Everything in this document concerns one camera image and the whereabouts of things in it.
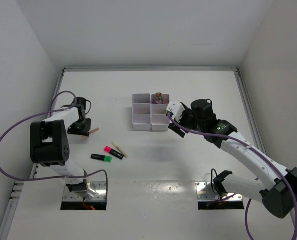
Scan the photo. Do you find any pink cap black highlighter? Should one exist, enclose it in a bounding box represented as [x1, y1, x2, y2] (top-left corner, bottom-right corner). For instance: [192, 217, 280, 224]
[104, 146, 125, 160]

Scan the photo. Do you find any yellow slim highlighter pen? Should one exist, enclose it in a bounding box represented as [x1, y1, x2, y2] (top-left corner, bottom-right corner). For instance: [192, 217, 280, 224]
[111, 141, 128, 158]

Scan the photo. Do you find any orange highlighter pencil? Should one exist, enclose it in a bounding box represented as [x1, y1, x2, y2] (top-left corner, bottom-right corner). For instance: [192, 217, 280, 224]
[81, 127, 100, 139]

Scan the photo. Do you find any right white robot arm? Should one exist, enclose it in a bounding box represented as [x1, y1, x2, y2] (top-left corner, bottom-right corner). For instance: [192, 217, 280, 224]
[166, 99, 297, 219]

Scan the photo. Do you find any right white divided container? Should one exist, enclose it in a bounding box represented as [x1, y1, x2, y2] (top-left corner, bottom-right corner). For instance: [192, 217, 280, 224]
[150, 93, 170, 132]

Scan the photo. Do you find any left white divided container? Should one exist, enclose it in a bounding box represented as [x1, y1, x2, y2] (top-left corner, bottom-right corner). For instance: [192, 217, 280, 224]
[132, 93, 152, 131]

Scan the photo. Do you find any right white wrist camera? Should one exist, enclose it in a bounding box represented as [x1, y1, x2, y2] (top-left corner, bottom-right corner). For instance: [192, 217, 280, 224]
[166, 101, 185, 122]

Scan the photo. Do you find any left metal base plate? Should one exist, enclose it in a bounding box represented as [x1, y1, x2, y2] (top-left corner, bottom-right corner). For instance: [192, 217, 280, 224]
[62, 181, 107, 203]

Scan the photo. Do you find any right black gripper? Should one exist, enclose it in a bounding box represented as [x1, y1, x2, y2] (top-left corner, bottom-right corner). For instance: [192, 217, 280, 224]
[168, 106, 204, 138]

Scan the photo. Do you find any green cap black highlighter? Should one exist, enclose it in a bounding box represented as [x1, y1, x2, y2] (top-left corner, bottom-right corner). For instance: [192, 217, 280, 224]
[90, 154, 112, 163]

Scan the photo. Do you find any colourful glue stick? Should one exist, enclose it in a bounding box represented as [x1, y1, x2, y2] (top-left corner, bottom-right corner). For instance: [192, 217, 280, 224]
[153, 92, 164, 104]

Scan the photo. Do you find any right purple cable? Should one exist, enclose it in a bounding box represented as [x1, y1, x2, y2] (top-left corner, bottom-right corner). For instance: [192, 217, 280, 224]
[166, 112, 297, 240]

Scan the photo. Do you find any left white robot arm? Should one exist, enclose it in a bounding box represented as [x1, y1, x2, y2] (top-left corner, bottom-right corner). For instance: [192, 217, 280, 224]
[30, 97, 92, 198]

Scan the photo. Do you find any white divided container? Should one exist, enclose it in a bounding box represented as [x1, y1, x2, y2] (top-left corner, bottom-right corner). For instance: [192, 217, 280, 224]
[132, 93, 152, 131]
[150, 93, 170, 132]

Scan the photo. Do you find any metal base plate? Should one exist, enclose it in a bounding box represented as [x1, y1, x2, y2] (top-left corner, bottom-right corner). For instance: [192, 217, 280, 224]
[62, 181, 107, 203]
[195, 181, 243, 204]

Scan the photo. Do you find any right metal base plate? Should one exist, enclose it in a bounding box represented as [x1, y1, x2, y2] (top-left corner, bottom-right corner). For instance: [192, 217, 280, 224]
[195, 181, 243, 204]

